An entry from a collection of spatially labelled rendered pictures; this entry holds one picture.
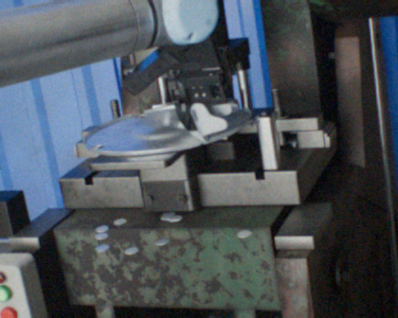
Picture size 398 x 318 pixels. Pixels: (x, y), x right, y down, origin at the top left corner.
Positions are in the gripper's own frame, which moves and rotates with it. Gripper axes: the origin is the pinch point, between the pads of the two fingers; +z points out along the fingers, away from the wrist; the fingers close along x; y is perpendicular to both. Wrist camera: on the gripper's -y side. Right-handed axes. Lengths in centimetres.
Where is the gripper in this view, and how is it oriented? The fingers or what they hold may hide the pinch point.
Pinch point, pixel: (201, 134)
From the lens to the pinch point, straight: 133.4
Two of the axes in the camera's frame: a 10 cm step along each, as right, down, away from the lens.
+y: 9.4, -0.5, -3.4
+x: 2.1, -6.9, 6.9
